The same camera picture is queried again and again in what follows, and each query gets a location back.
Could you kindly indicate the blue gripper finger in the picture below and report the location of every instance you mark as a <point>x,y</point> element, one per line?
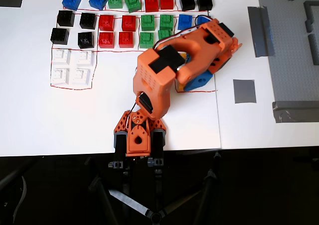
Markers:
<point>199,80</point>

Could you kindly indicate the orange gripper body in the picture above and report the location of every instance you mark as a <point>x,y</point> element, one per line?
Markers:
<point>199,81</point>

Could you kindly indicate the orange robot base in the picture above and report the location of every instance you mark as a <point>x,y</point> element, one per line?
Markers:
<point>137,140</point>

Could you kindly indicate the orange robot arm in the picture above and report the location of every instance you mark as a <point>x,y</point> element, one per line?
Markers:
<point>159,85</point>

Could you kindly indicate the grey square tape marker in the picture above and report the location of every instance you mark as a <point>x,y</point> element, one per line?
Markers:
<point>244,91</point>

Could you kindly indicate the blue building block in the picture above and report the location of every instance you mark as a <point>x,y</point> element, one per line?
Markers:
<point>202,22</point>
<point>185,21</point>
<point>71,1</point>
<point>98,0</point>

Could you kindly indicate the black building block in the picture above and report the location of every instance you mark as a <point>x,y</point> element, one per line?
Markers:
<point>187,2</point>
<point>86,39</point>
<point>87,20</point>
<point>59,35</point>
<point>65,18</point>
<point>205,2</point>

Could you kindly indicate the red building block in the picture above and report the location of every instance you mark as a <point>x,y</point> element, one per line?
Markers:
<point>106,39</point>
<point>106,22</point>
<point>128,23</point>
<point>125,39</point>
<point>166,1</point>
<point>151,3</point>

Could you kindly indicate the white building block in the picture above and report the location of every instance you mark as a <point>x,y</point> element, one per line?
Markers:
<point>84,58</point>
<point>81,76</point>
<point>59,75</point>
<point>59,57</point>

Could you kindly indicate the long grey tape strip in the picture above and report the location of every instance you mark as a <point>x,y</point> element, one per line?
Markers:
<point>261,32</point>

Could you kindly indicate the grey studded baseplate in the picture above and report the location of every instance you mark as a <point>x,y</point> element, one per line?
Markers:
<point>286,60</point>

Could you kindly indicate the black grey table clamp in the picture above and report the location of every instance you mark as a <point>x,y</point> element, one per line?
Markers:
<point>157,143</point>
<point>120,145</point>

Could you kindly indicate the crumpled grey tape strip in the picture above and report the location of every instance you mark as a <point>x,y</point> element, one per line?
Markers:
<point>295,111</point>

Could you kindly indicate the long grey brick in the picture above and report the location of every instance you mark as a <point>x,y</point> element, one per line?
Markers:
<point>313,49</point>

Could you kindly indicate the short grey brick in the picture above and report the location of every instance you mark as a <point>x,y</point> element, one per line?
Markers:
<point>309,26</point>

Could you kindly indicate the black tripod stand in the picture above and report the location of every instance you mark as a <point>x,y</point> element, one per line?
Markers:
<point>154,216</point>

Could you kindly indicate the grey corner brick wall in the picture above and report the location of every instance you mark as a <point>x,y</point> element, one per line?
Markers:
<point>307,9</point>

